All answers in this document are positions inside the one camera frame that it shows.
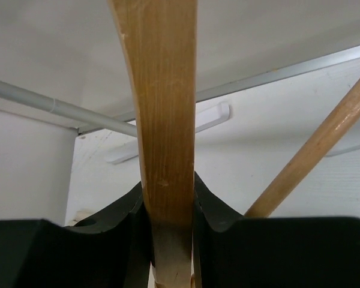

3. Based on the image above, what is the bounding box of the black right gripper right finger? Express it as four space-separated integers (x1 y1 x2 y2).
193 177 360 287

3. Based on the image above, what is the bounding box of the white metal clothes rack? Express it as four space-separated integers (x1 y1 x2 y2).
0 76 360 165

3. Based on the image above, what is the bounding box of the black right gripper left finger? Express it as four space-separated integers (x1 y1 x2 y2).
0 185 150 287

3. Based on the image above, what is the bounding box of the wooden clothes hanger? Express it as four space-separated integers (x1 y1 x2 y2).
109 1 360 287

